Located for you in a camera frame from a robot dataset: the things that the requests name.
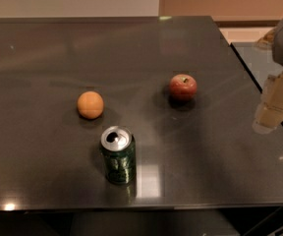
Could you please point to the green soda can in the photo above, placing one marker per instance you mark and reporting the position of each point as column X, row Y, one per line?
column 118, row 149

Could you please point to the orange fruit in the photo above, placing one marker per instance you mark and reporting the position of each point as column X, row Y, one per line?
column 90, row 104

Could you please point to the red apple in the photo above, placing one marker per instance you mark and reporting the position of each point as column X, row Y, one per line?
column 183, row 87

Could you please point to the glass side table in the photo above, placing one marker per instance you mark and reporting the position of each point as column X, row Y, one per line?
column 258, row 62

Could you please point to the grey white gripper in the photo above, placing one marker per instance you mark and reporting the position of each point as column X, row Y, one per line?
column 270, row 111

